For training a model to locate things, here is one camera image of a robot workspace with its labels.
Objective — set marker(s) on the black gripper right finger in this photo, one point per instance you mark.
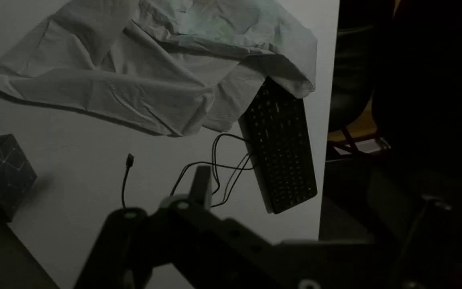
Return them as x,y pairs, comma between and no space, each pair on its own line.
191,207

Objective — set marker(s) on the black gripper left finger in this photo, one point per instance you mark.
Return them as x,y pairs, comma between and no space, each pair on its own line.
123,252

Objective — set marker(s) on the white pillow case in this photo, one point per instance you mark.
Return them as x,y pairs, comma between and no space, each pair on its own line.
162,66

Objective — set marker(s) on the black computer keyboard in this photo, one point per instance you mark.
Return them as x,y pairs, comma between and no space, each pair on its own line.
276,136

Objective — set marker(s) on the dark patterned box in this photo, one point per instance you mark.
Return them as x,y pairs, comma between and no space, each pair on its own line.
16,177

